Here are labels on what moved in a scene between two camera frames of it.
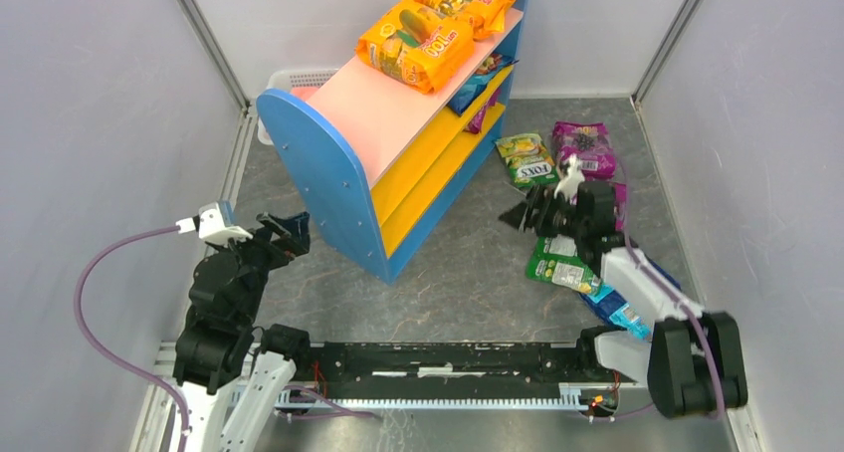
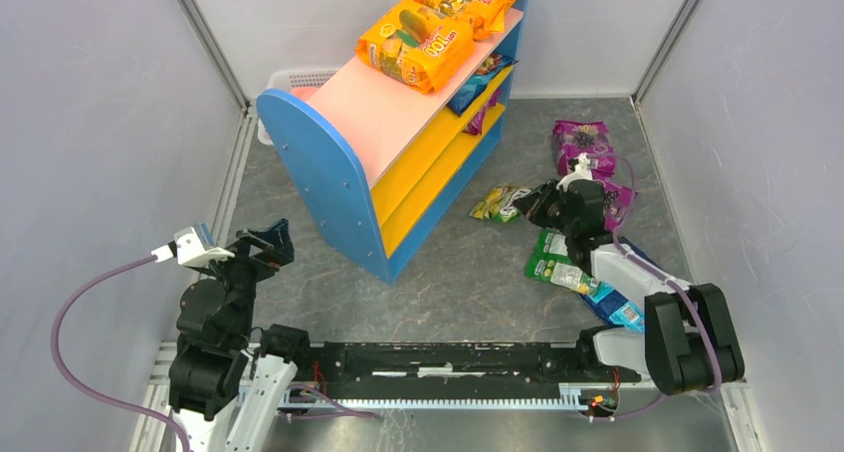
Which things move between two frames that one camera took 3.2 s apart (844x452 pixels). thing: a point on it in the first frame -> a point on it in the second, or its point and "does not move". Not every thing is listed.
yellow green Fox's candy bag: x=527 y=159 -> x=499 y=204
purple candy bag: x=475 y=124 does not move
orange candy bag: x=415 y=44 does not move
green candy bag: x=555 y=259 does not move
